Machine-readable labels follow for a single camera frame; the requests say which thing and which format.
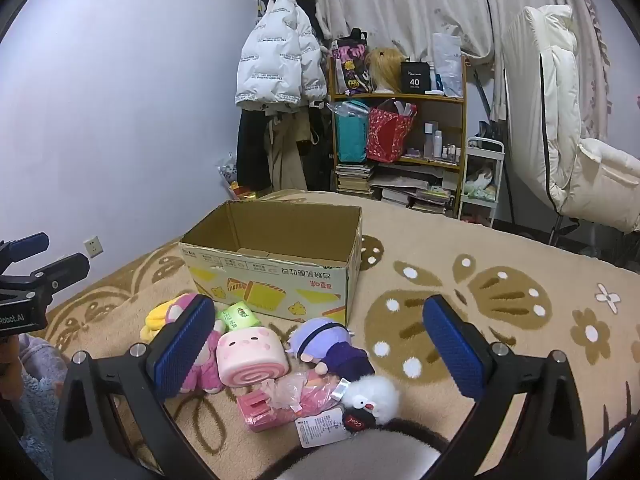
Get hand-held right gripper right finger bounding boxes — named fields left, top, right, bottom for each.
left=422, top=294, right=588, bottom=480

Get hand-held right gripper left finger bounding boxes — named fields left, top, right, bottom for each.
left=52, top=294, right=217, bottom=480

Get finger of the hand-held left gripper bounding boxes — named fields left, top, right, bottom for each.
left=30, top=252, right=91, bottom=306
left=0, top=232, right=50, bottom=273

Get yellow and pink plush toy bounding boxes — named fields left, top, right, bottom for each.
left=140, top=292, right=226, bottom=395

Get pink swirl roll plush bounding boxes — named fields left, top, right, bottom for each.
left=216, top=325, right=291, bottom=388

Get white fluffy plush toy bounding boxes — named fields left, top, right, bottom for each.
left=341, top=376, right=402, bottom=432

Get pink plastic toy box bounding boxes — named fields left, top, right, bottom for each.
left=237, top=392, right=301, bottom=433

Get cardboard box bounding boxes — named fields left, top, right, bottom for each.
left=179, top=200, right=363, bottom=327

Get purple-haired plush doll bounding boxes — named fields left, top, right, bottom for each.
left=287, top=316, right=376, bottom=383

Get person's left forearm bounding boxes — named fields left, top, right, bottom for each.
left=0, top=332, right=68, bottom=480

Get person's left hand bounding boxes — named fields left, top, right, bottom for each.
left=0, top=337, right=23, bottom=378

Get green tissue pack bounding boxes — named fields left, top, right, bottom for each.
left=216, top=300, right=261, bottom=333

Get beige patterned blanket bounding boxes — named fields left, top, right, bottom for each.
left=30, top=189, right=640, bottom=480

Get grey and black furry plush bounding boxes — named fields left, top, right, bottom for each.
left=270, top=419, right=451, bottom=480

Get pile of magazines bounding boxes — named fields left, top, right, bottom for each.
left=372, top=165, right=458, bottom=213

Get white paper tag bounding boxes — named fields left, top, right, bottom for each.
left=295, top=414, right=346, bottom=448

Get cloth in cart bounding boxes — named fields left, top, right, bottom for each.
left=465, top=167, right=498, bottom=198

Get red and yellow packet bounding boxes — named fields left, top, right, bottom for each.
left=229, top=182, right=271, bottom=201

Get white cart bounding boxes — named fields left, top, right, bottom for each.
left=459, top=137, right=505, bottom=228

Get clear plastic bag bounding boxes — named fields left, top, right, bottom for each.
left=217, top=152, right=238, bottom=186

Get stack of books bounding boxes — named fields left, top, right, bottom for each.
left=335, top=162, right=376, bottom=196

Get long black coat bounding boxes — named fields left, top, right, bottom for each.
left=236, top=107, right=273, bottom=191

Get beige coat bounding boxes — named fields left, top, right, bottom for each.
left=265, top=110, right=313, bottom=192

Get red patterned bag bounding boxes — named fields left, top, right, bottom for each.
left=366, top=100, right=418, bottom=163

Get short black coat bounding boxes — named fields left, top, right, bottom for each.
left=297, top=102, right=335, bottom=191

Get teal bag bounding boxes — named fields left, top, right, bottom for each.
left=334, top=102, right=371, bottom=163

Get white padded chair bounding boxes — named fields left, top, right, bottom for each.
left=501, top=4, right=640, bottom=248

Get wooden shelf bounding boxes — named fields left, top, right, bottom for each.
left=327, top=55, right=468, bottom=218

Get black box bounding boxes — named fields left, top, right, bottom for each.
left=400, top=61, right=433, bottom=94

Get white paper bag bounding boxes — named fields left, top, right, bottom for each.
left=431, top=32, right=465, bottom=98

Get blonde wig head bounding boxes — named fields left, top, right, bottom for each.
left=365, top=47, right=408, bottom=95

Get pink and black bag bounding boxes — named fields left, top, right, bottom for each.
left=332, top=30, right=373, bottom=96

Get white puffer jacket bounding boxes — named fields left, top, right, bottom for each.
left=235, top=0, right=328, bottom=111

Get white curtain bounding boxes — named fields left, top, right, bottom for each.
left=307, top=0, right=613, bottom=121

